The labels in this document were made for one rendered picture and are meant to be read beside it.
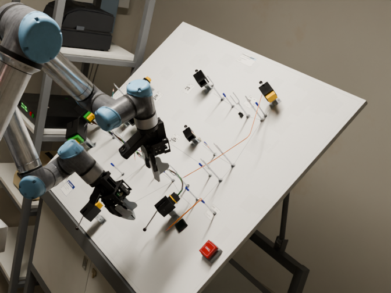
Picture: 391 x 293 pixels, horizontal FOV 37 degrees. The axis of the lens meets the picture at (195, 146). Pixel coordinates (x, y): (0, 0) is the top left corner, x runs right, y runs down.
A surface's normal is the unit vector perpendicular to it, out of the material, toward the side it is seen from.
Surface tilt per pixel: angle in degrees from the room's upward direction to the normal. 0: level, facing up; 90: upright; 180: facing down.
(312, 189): 90
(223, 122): 53
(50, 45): 83
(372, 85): 90
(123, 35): 90
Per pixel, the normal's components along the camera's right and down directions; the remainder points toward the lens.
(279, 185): -0.50, -0.56
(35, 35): 0.72, 0.26
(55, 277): -0.80, 0.00
